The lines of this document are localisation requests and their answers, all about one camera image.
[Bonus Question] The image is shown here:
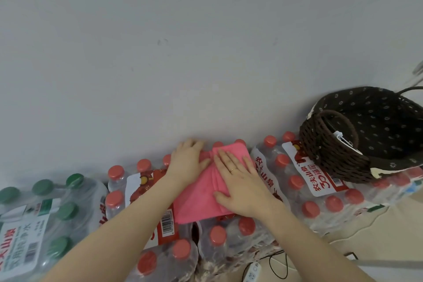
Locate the person's left hand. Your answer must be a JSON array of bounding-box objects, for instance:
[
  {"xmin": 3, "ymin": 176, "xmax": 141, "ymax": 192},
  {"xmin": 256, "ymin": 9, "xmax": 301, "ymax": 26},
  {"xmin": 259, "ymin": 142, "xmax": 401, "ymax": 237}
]
[{"xmin": 165, "ymin": 139, "xmax": 212, "ymax": 190}]

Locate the person's right hand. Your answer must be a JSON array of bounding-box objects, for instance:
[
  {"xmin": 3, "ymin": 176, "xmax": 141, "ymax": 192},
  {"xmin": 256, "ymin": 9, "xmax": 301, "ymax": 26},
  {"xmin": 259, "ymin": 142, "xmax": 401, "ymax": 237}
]
[{"xmin": 213, "ymin": 148, "xmax": 282, "ymax": 218}]

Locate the pink towel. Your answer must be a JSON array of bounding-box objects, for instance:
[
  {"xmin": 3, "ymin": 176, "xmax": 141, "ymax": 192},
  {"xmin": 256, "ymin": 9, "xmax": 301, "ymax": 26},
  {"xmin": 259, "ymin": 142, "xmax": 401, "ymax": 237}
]
[{"xmin": 172, "ymin": 142, "xmax": 255, "ymax": 225}]

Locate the brown woven basket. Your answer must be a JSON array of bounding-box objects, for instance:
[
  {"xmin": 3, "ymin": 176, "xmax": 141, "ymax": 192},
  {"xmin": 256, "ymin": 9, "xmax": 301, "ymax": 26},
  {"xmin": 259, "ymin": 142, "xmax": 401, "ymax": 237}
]
[{"xmin": 299, "ymin": 86, "xmax": 423, "ymax": 184}]

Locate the person's left forearm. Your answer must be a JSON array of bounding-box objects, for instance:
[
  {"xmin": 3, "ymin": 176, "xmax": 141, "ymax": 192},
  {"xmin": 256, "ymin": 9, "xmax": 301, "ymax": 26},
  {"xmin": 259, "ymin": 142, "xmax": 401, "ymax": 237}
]
[{"xmin": 43, "ymin": 176, "xmax": 186, "ymax": 282}]

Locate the person's right forearm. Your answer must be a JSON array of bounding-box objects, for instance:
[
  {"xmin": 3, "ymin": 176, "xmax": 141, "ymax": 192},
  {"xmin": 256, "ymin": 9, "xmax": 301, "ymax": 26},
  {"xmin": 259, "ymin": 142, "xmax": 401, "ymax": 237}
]
[{"xmin": 259, "ymin": 202, "xmax": 374, "ymax": 282}]

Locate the stack of bottled water packs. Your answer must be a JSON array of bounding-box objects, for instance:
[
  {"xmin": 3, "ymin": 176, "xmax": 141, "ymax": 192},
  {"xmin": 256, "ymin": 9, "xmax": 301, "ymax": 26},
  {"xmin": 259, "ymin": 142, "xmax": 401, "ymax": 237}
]
[{"xmin": 0, "ymin": 131, "xmax": 423, "ymax": 282}]

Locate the white power strip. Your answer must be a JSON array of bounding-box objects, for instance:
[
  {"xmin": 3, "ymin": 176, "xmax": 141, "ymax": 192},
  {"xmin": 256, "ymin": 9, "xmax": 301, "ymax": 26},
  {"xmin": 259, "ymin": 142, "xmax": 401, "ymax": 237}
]
[{"xmin": 242, "ymin": 261, "xmax": 262, "ymax": 282}]

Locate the white tower gym machine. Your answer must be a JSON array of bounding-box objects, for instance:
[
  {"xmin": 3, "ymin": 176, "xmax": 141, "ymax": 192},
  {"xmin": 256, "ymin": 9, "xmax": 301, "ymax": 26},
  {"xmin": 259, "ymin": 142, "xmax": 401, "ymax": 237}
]
[{"xmin": 356, "ymin": 260, "xmax": 423, "ymax": 271}]

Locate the black cable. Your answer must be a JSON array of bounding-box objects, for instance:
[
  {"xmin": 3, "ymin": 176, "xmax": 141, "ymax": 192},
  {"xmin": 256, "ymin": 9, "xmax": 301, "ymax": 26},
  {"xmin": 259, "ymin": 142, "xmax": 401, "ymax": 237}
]
[{"xmin": 268, "ymin": 249, "xmax": 298, "ymax": 280}]

